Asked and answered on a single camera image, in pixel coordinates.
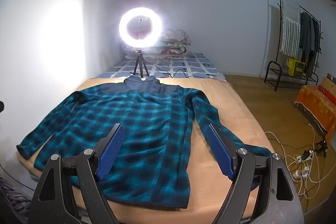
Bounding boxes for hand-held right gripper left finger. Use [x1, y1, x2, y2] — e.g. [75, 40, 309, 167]
[31, 123, 125, 224]

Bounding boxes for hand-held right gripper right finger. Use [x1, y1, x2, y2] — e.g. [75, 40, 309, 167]
[205, 123, 305, 224]

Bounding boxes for teal plaid fleece jacket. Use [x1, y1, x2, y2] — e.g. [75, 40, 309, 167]
[16, 76, 272, 210]

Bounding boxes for black clothes rack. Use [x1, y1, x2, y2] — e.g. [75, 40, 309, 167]
[264, 0, 324, 92]

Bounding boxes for dark hanging clothes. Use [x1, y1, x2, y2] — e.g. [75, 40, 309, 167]
[298, 12, 322, 77]

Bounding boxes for tan blanket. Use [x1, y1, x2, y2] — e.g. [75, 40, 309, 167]
[16, 78, 276, 224]

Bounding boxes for white power strip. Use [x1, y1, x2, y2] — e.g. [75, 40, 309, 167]
[295, 151, 315, 163]
[293, 168, 311, 178]

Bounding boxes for grey rumpled cloth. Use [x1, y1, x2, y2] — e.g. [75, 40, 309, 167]
[0, 174, 30, 218]

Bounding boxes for blue patterned bed sheet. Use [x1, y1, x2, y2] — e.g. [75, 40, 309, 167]
[96, 51, 227, 82]

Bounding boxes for black tripod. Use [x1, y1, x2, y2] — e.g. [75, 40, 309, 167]
[130, 48, 150, 77]

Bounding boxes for black clamp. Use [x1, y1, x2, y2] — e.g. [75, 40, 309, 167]
[315, 140, 328, 157]

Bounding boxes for yellow crate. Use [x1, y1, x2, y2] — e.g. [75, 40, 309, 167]
[287, 57, 306, 75]

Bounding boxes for folded floral quilt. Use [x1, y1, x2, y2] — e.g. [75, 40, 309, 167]
[123, 28, 190, 59]

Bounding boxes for wooden board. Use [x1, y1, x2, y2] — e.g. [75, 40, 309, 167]
[322, 76, 336, 106]

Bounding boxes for striped white green towel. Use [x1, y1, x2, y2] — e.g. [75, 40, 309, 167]
[279, 0, 301, 56]

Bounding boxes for white cables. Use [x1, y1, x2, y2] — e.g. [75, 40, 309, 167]
[265, 123, 328, 199]

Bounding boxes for black ring light cable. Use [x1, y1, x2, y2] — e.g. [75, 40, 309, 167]
[147, 64, 210, 79]

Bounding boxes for white ring light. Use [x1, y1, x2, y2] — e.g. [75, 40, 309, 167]
[119, 7, 164, 48]

